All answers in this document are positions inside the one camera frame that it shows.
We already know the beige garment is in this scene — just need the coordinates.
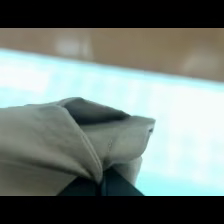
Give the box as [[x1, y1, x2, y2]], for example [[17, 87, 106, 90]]
[[0, 96, 157, 197]]

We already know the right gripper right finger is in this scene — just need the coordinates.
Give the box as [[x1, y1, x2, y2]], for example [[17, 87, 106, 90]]
[[101, 166, 145, 197]]

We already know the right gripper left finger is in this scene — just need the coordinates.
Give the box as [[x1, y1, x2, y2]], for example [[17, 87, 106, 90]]
[[57, 176, 102, 197]]

